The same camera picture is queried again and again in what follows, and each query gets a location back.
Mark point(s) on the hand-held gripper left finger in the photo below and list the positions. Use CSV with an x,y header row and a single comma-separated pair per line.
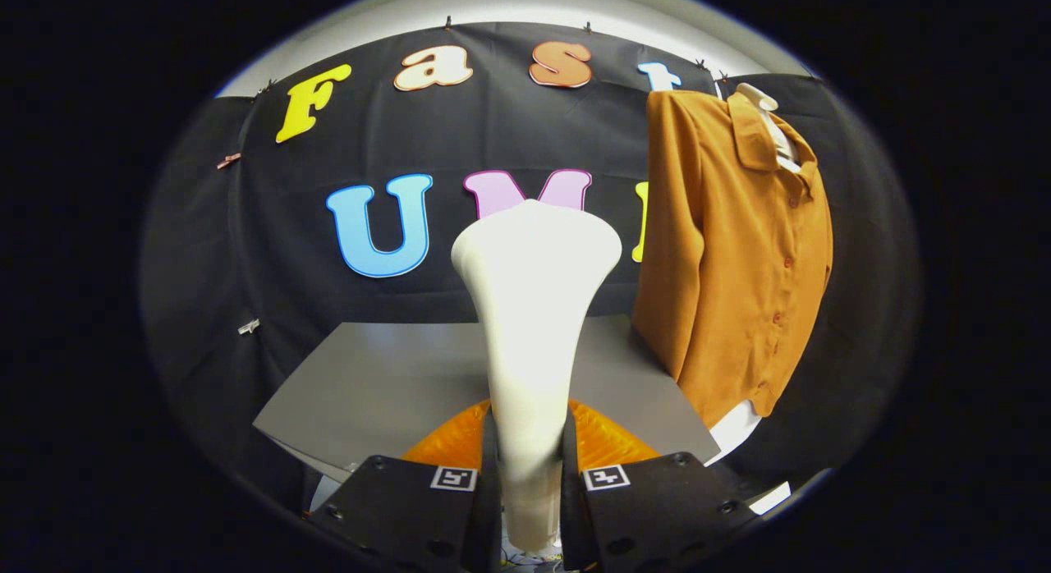
x,y
410,515

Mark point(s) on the reddish clothespin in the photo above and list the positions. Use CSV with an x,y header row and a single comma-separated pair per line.
x,y
228,160

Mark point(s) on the white garment steamer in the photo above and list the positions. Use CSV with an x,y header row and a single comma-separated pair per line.
x,y
534,310

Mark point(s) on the white clothes hanger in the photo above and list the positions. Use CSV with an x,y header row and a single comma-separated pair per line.
x,y
755,95

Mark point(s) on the pale clothespin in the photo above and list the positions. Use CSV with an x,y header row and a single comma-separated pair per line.
x,y
249,326

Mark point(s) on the orange button-up shirt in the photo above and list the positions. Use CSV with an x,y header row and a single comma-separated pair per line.
x,y
739,269

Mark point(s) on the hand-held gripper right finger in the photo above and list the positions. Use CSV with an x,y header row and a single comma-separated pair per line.
x,y
649,515

